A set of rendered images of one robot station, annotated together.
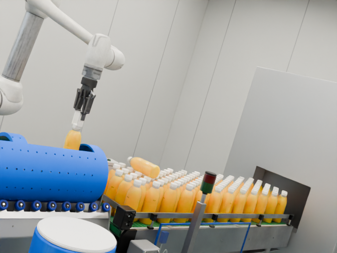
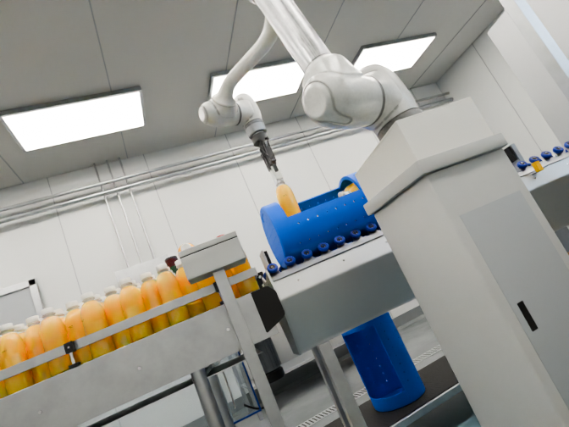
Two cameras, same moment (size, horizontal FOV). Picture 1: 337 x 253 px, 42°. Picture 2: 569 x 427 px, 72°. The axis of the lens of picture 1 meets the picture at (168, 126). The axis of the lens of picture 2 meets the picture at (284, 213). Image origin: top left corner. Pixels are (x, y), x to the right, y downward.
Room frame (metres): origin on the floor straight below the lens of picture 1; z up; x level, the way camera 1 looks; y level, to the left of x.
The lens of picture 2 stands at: (3.47, 1.22, 0.78)
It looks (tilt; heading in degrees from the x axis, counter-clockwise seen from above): 13 degrees up; 211
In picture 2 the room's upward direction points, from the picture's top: 24 degrees counter-clockwise
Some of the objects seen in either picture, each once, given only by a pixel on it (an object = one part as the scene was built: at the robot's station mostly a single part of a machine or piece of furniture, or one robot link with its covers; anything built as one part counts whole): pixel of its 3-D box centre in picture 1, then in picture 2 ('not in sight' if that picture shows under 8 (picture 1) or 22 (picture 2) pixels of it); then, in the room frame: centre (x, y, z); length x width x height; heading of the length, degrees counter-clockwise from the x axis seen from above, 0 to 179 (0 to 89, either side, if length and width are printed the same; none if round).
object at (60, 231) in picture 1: (77, 233); not in sight; (1.48, 0.19, 1.03); 0.28 x 0.28 x 0.01
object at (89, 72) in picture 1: (92, 72); (256, 130); (2.07, 0.42, 1.57); 0.09 x 0.09 x 0.06
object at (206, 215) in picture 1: (229, 216); not in sight; (2.65, -0.51, 0.96); 1.60 x 0.01 x 0.03; 135
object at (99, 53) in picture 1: (99, 50); (245, 110); (2.09, 0.41, 1.68); 0.13 x 0.11 x 0.16; 161
